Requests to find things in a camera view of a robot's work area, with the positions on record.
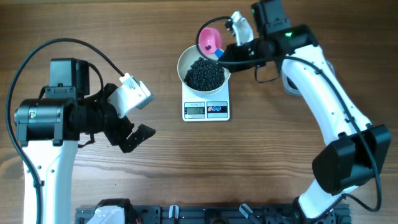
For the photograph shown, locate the black camera cable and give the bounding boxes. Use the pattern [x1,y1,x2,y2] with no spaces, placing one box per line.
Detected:
[5,37,125,224]
[195,16,382,218]

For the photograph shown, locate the right black camera cable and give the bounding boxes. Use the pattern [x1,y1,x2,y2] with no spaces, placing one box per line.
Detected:
[195,16,382,218]

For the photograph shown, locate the left black camera cable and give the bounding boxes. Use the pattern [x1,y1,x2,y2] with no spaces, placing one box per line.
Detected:
[5,37,125,224]

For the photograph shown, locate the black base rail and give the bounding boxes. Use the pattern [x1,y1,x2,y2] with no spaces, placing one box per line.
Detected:
[75,198,352,224]

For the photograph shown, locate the pink scoop blue handle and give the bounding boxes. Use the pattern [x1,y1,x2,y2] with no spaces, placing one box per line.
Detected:
[198,27,223,58]

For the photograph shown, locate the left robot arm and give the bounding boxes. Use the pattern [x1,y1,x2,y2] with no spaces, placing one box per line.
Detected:
[14,58,155,223]

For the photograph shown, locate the clear plastic container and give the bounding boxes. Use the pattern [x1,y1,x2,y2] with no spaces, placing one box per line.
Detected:
[280,60,336,96]

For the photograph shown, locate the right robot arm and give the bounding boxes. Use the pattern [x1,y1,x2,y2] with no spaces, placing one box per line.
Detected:
[221,1,391,222]

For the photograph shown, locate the white digital kitchen scale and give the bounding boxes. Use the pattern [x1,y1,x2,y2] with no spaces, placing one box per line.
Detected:
[182,83,231,122]

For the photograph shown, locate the white bowl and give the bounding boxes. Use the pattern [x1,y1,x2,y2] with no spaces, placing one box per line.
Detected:
[177,45,231,96]

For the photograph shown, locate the black beans in bowl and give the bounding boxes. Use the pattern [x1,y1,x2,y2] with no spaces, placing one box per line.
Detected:
[183,57,225,91]

